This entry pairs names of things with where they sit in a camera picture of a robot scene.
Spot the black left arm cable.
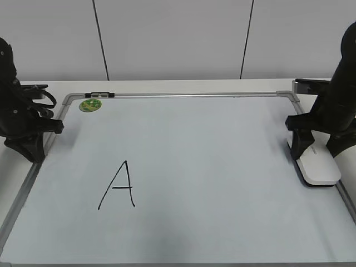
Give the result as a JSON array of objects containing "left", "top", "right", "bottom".
[{"left": 16, "top": 90, "right": 58, "bottom": 119}]

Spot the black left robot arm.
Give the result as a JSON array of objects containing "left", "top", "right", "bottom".
[{"left": 1, "top": 39, "right": 64, "bottom": 162}]

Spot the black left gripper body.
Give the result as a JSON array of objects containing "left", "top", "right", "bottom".
[{"left": 1, "top": 108, "right": 64, "bottom": 140}]

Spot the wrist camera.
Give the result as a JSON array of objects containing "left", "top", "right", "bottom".
[
  {"left": 292, "top": 78, "right": 330, "bottom": 95},
  {"left": 21, "top": 84, "right": 48, "bottom": 100}
]

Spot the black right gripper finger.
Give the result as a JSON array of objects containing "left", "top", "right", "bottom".
[{"left": 291, "top": 129, "right": 315, "bottom": 160}]

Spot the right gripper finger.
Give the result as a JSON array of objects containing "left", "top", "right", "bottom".
[{"left": 327, "top": 132, "right": 356, "bottom": 157}]

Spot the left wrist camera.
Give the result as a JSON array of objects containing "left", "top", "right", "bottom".
[{"left": 21, "top": 84, "right": 48, "bottom": 100}]

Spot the white whiteboard eraser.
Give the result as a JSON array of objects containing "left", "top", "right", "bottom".
[{"left": 293, "top": 137, "right": 342, "bottom": 187}]

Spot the green round magnet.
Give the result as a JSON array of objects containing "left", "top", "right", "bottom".
[{"left": 79, "top": 98, "right": 102, "bottom": 113}]

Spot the white magnetic whiteboard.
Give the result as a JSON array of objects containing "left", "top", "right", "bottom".
[{"left": 1, "top": 93, "right": 355, "bottom": 264}]

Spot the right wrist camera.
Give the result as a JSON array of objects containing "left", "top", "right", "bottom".
[{"left": 292, "top": 78, "right": 330, "bottom": 95}]

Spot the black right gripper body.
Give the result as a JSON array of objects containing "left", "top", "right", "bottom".
[{"left": 285, "top": 102, "right": 355, "bottom": 136}]

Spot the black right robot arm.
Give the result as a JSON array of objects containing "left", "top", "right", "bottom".
[{"left": 285, "top": 23, "right": 355, "bottom": 160}]

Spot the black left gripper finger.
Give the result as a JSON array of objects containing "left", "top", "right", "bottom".
[{"left": 4, "top": 133, "right": 45, "bottom": 162}]

